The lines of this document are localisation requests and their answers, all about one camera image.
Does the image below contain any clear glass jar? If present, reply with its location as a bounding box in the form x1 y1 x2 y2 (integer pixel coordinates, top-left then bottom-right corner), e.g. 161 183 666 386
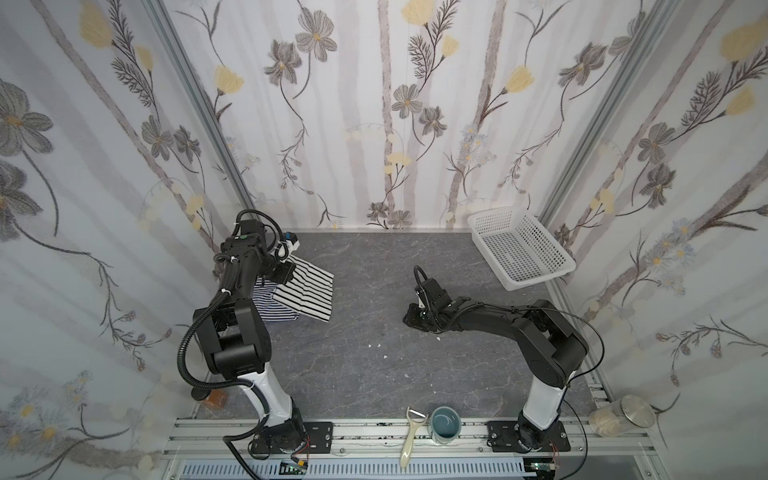
588 394 657 438

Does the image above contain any black corrugated left cable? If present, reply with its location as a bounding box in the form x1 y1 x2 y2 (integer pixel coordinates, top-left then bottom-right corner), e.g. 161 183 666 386
176 208 286 480

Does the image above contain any blue white striped tank top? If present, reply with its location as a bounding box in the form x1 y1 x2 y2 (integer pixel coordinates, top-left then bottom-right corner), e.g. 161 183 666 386
252 281 299 322

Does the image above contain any teal ceramic cup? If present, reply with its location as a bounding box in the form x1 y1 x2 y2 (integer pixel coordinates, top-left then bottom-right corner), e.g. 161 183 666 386
428 406 462 445

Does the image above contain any amber spice jar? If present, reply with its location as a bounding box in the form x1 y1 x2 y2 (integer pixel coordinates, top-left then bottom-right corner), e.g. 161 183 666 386
190 387 229 410

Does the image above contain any aluminium mounting rail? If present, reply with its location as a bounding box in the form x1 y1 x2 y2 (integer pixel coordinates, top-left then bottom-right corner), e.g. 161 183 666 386
161 417 669 479

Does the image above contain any cream handled peeler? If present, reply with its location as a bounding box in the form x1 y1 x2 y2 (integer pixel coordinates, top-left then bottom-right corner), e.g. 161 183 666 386
399 407 428 470

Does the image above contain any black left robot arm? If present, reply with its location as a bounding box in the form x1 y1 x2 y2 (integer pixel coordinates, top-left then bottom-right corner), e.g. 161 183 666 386
182 209 308 454

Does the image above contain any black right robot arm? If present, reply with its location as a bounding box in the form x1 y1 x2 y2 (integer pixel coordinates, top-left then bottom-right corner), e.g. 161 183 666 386
403 279 589 452

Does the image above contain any white plastic laundry basket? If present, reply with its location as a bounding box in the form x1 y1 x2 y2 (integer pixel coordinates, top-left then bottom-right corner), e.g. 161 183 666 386
468 207 576 291

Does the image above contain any black white striped tank top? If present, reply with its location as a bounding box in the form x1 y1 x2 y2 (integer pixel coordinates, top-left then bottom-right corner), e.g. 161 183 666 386
272 256 334 323

